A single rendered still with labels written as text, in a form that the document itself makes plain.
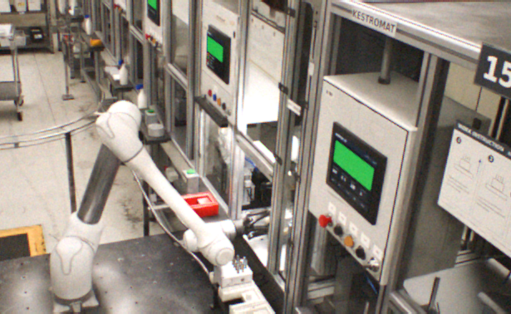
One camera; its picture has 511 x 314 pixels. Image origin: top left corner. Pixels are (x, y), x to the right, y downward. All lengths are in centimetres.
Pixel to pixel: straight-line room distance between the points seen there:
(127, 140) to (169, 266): 79
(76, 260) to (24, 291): 36
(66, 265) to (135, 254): 50
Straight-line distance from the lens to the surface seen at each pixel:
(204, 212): 267
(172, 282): 266
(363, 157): 157
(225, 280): 229
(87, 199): 252
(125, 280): 269
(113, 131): 218
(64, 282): 248
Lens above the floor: 231
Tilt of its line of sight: 25 degrees down
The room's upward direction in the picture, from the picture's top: 4 degrees clockwise
